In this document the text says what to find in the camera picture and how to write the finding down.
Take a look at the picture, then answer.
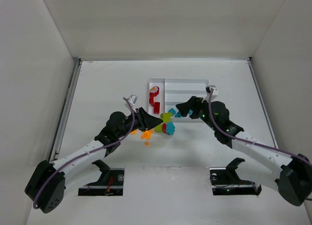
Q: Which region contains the red rectangular lego brick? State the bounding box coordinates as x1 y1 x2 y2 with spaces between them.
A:
153 102 160 114

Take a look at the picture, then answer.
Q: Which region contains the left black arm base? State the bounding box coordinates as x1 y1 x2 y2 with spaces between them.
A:
78 160 125 197

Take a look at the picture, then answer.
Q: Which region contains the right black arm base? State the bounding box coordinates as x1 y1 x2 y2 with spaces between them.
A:
209 158 262 196

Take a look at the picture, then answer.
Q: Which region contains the orange lego cluster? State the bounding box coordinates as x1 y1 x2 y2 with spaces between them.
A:
141 129 154 140

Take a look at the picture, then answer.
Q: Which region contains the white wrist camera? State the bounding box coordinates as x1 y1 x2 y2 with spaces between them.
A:
205 85 218 97
127 94 138 106

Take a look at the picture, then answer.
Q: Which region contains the green lego brick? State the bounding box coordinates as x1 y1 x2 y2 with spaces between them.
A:
160 113 172 123

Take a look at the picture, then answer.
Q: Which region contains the teal square lego brick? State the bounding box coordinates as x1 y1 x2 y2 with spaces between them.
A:
168 108 176 115

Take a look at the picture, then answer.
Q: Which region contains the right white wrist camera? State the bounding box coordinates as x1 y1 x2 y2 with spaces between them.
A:
205 85 218 97

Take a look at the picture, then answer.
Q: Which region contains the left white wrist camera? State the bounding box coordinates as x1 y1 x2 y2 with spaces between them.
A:
127 94 138 106

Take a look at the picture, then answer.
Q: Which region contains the red flower lego piece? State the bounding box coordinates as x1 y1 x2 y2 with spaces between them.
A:
149 86 159 96

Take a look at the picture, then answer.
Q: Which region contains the red lego with blue brick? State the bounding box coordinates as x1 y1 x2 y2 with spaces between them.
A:
149 93 155 107

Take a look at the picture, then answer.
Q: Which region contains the white divided sorting tray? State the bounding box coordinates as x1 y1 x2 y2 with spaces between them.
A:
148 78 210 117

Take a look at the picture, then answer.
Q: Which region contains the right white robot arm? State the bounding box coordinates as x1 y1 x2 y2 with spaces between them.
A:
176 96 312 206

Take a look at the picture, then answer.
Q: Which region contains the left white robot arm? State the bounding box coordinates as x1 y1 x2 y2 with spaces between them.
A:
24 107 163 213

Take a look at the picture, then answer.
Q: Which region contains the teal cloud lego piece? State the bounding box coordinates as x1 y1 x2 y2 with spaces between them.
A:
165 122 176 135

